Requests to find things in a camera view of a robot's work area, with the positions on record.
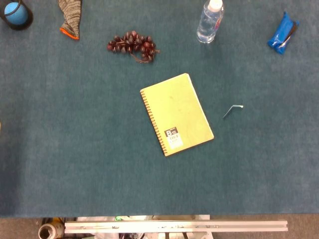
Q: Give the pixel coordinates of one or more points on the aluminium profile rail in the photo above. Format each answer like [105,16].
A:
[174,227]

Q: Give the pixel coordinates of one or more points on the brown spiral notebook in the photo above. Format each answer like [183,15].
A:
[177,112]

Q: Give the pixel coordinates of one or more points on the blue ball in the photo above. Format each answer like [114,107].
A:
[15,13]

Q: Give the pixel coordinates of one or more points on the brown tape roll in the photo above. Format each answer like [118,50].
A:
[49,231]

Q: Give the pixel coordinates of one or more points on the black mesh pen holder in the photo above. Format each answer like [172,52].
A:
[29,22]

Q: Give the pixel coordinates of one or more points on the clear plastic water bottle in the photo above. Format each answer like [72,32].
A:
[208,25]

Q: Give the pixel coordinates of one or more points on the dark red grape bunch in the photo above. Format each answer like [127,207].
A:
[135,43]

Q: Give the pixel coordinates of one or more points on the blue plastic packet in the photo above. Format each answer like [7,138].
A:
[280,35]

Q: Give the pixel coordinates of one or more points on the grey sock with orange tip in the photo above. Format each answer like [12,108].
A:
[71,17]

